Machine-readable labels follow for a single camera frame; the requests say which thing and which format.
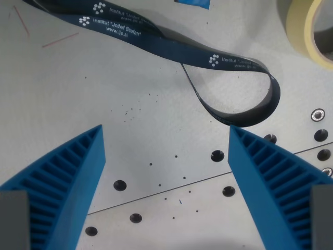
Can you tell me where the yellow masking tape roll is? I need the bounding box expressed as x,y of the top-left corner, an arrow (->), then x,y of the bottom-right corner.
276,0 -> 333,70

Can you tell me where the blue tape piece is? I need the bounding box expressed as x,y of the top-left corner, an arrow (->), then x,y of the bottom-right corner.
173,0 -> 211,10

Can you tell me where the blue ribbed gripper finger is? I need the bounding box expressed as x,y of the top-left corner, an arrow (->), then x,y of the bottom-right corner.
0,124 -> 107,250
227,125 -> 333,250

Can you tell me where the dark blue printed lanyard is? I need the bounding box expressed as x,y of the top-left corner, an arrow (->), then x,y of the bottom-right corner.
22,0 -> 281,128

